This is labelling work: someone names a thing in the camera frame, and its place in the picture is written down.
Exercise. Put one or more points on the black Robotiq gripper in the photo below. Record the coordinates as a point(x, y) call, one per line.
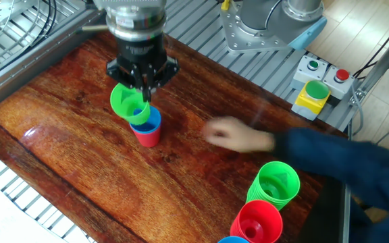
point(140, 54)

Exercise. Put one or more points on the single green plastic cup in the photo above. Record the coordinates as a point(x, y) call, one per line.
point(127, 106)

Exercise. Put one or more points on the single blue plastic cup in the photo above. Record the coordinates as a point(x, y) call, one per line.
point(152, 123)

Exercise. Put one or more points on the single red plastic cup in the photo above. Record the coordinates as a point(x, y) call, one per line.
point(147, 138)

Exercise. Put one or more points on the forearm in dark blue sleeve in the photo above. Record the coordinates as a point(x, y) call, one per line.
point(343, 162)

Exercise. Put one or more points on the stack of green cups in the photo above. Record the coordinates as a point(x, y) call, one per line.
point(275, 184)

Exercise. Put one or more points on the stack of red cups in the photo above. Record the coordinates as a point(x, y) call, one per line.
point(257, 222)

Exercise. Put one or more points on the stack of blue cups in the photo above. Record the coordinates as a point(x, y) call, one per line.
point(233, 240)

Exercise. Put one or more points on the person's right hand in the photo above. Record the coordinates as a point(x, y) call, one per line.
point(238, 135)

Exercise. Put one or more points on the small yellow plastic part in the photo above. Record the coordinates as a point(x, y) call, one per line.
point(225, 4)

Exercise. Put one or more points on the grey box small green button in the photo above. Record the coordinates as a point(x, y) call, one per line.
point(307, 71)

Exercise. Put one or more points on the yellow box with green button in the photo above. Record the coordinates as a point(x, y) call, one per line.
point(311, 99)

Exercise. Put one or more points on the grey box with red button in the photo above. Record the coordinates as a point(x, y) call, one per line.
point(338, 82)

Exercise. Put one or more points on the leg in dark blue trousers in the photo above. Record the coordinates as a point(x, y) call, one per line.
point(383, 229)

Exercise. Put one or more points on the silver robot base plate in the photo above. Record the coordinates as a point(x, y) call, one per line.
point(235, 30)

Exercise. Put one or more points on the aluminium frame post by buttons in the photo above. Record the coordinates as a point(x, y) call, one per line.
point(380, 64)

